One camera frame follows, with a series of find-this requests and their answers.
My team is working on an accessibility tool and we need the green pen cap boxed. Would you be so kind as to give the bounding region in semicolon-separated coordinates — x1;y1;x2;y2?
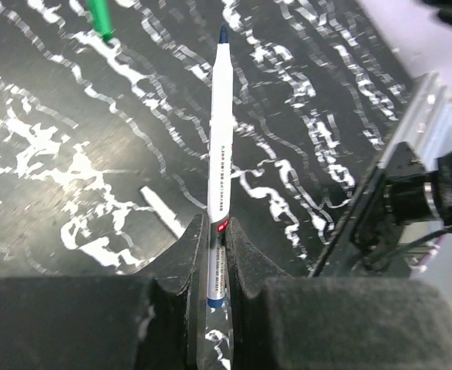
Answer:
86;0;113;42

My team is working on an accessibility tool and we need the white pen blue end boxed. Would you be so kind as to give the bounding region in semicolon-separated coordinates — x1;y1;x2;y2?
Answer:
207;25;234;308

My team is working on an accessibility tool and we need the white pen green end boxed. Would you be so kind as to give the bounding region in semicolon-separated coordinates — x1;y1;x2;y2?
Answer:
140;187;185;239

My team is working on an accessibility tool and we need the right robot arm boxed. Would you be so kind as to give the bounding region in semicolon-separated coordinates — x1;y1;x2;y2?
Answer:
227;142;452;369

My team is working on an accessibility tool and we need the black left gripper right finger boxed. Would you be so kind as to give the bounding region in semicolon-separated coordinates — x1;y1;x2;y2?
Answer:
226;220;452;369

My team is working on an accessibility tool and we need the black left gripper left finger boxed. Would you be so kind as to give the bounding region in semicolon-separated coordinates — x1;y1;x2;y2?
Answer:
0;214;207;369

